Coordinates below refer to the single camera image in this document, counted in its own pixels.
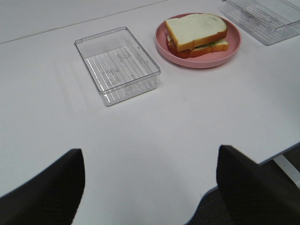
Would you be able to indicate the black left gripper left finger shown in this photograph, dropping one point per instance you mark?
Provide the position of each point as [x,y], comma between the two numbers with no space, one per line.
[50,198]

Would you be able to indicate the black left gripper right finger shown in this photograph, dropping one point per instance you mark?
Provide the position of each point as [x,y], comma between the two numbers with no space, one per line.
[253,195]

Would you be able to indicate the bread slice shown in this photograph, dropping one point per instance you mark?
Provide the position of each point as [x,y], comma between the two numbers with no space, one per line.
[194,30]
[196,52]

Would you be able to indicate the green lettuce leaf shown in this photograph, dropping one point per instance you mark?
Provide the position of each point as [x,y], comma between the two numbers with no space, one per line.
[171,44]

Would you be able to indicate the pink round plate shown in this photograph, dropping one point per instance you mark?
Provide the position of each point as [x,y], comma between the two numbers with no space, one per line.
[209,60]

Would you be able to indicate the clear plastic left tray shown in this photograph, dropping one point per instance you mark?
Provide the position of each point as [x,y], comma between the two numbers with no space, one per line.
[118,65]

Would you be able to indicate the clear plastic tray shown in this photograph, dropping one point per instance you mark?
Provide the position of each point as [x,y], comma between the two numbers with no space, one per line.
[118,65]
[269,21]

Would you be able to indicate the clear plastic right tray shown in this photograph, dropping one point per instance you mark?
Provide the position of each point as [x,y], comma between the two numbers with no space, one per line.
[269,21]

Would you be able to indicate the white table frame leg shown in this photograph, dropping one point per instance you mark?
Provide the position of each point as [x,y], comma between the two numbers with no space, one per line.
[288,168]

